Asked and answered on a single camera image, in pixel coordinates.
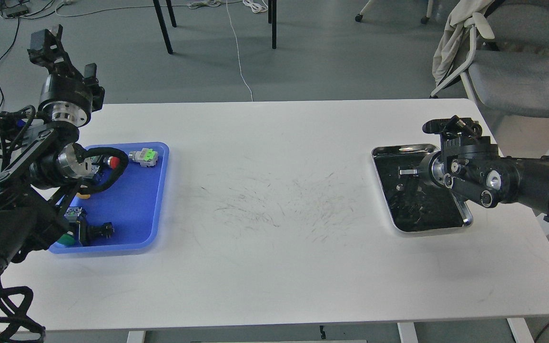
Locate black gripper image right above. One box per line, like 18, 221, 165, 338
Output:
398, 151, 448, 188

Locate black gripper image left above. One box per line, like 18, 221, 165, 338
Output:
28, 26, 105, 128

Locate grey green connector part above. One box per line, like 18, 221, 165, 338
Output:
128, 148, 159, 168

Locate steel tray with black mat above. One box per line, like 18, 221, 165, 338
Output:
372, 143, 473, 234

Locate beige jacket on chair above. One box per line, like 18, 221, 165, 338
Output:
432, 0, 493, 84

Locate grey office chair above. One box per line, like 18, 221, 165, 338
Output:
430, 0, 549, 119

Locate blue plastic tray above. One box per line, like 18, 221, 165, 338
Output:
49, 141, 170, 254

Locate black table legs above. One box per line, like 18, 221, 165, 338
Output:
152, 0, 278, 55

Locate white cable on floor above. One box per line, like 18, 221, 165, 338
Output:
55, 0, 269, 102

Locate red push button switch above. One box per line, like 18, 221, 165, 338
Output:
90, 154, 120, 177

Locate yellow push button switch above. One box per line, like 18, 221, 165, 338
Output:
76, 192, 91, 200

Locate black industrial switch part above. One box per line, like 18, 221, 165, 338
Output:
78, 222, 115, 247

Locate green push button switch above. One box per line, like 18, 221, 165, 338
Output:
57, 206, 88, 247

